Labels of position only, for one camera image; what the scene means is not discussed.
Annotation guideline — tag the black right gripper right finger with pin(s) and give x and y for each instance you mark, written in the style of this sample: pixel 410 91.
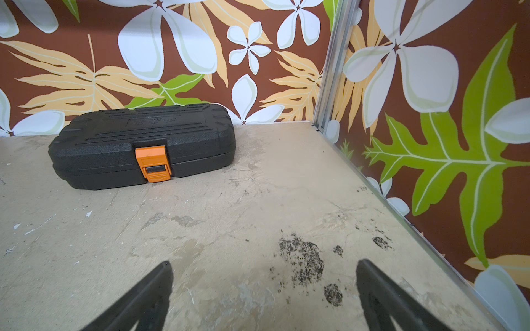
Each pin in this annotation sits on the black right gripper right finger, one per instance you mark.
pixel 386 305

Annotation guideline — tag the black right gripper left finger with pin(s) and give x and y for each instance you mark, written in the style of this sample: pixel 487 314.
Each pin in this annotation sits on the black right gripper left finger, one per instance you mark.
pixel 144 307

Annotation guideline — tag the black tool case orange latch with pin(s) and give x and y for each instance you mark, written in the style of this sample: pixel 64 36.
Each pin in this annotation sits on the black tool case orange latch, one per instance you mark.
pixel 119 148

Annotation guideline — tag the aluminium frame rail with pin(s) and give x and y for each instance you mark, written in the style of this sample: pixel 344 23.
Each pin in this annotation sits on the aluminium frame rail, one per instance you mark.
pixel 358 71

